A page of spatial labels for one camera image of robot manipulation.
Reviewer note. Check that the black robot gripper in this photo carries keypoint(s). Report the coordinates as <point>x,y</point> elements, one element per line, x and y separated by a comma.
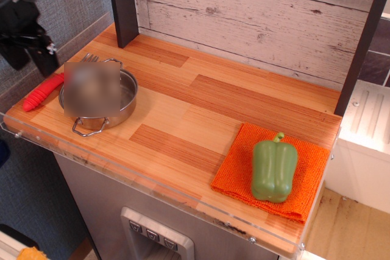
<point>20,31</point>

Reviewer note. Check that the red handled metal fork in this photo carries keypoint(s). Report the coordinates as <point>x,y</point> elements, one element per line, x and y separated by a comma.
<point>42,92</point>

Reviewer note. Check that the stainless steel pot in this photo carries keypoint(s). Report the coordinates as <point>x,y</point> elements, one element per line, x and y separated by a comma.
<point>97,95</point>

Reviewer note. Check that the orange knitted cloth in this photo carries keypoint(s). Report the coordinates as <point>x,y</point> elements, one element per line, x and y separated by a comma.
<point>234,177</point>

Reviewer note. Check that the grey toy fridge cabinet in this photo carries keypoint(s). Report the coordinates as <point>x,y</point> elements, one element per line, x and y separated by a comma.
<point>100,199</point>

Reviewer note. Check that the clear acrylic edge guard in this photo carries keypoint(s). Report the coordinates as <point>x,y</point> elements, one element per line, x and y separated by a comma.
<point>169,179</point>

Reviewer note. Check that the orange object bottom left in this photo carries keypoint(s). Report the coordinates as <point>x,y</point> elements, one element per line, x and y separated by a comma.
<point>31,253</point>

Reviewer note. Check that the silver dispenser panel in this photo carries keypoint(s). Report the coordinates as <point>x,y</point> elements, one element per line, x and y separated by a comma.
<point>149,239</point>

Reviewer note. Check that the green toy bell pepper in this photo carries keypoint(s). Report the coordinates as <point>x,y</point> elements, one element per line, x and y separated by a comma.
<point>273,166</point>

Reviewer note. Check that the white toy sink unit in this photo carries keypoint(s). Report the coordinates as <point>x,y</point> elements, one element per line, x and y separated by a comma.
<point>359,165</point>

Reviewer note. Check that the dark left shelf post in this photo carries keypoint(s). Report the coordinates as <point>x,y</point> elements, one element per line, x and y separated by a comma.
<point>126,24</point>

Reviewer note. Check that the dark shelf post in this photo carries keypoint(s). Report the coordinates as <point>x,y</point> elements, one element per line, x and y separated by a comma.
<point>367,35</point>
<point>126,24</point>

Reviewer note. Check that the dark right shelf post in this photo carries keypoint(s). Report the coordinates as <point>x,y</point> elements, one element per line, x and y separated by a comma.
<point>367,35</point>

